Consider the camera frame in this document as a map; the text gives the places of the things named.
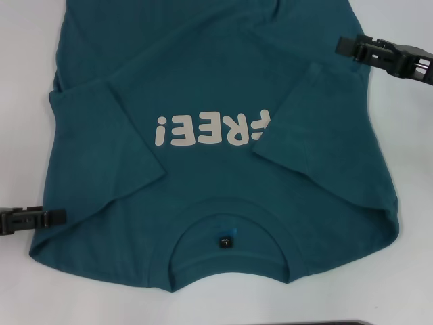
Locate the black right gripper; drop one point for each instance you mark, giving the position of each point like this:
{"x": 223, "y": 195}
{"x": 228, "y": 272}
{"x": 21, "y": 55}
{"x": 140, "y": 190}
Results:
{"x": 421, "y": 67}

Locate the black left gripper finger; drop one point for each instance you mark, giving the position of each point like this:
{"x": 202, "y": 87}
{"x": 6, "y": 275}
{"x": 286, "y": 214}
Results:
{"x": 30, "y": 218}

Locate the teal t-shirt with FREE print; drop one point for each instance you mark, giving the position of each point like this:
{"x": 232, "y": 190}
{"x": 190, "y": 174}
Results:
{"x": 203, "y": 67}

